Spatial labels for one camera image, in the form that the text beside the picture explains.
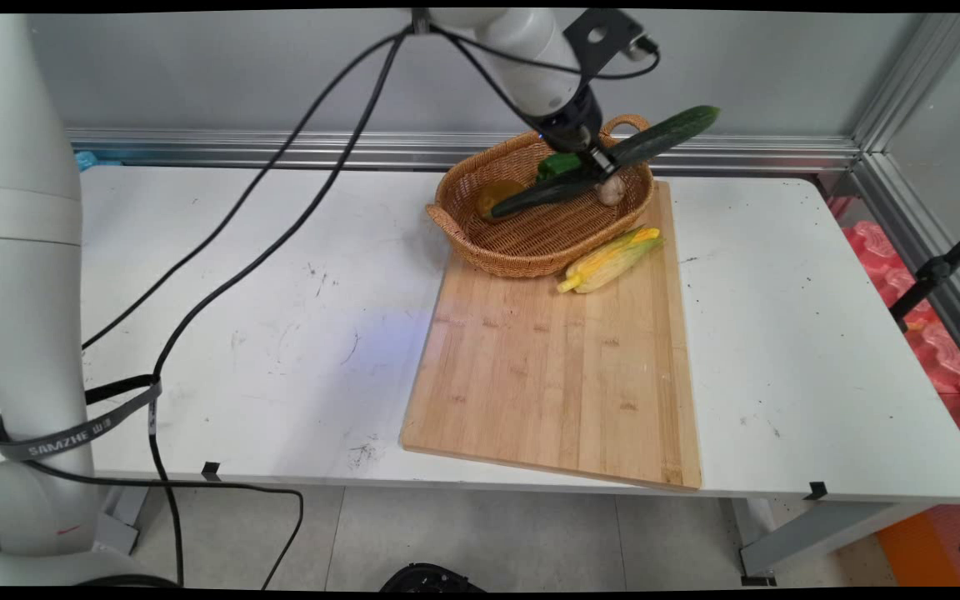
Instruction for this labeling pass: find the yellow orange bell pepper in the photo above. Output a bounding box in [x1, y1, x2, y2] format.
[477, 180, 528, 223]

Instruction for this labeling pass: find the black floor cable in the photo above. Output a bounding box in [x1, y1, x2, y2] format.
[26, 458, 306, 590]

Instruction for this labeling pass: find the corn cob with husk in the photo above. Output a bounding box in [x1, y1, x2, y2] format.
[557, 227, 665, 295]

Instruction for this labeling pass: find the grey table leg bracket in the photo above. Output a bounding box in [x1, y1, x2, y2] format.
[95, 483, 153, 557]

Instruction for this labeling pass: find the grey velcro cable strap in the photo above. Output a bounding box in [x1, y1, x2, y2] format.
[0, 374, 163, 463]

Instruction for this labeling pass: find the long dark green cucumber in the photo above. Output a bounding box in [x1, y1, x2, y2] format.
[490, 105, 722, 221]

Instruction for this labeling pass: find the blue bubble wrap sheet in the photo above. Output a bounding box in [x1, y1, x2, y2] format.
[72, 150, 124, 173]

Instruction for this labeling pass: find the grey table leg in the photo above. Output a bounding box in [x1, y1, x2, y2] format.
[730, 497, 941, 586]

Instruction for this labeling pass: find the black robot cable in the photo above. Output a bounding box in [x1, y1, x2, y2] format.
[80, 23, 416, 589]

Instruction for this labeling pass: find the aluminium frame rail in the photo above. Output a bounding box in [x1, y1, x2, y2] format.
[851, 154, 960, 388]
[63, 127, 864, 175]

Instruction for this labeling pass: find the woven wicker basket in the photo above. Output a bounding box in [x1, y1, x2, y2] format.
[426, 114, 658, 279]

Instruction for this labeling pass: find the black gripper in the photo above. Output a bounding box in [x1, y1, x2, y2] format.
[540, 83, 623, 188]

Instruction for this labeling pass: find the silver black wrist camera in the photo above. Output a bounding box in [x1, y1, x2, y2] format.
[562, 8, 661, 78]

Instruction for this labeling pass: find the black camera cable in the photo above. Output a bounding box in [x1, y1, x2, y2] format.
[428, 23, 662, 134]

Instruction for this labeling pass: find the black tripod stand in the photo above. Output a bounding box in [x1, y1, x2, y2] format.
[888, 214, 960, 334]

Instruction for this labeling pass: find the black round object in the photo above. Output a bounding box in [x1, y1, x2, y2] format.
[379, 562, 487, 593]

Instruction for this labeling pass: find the green bell pepper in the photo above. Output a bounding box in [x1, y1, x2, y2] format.
[537, 152, 586, 183]

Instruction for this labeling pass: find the bamboo cutting board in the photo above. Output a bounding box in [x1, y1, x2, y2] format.
[400, 179, 703, 491]

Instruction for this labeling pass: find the aluminium frame post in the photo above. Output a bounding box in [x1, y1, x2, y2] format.
[851, 12, 960, 157]

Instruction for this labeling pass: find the pink bubble wrap sheet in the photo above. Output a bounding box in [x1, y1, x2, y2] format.
[830, 196, 960, 397]

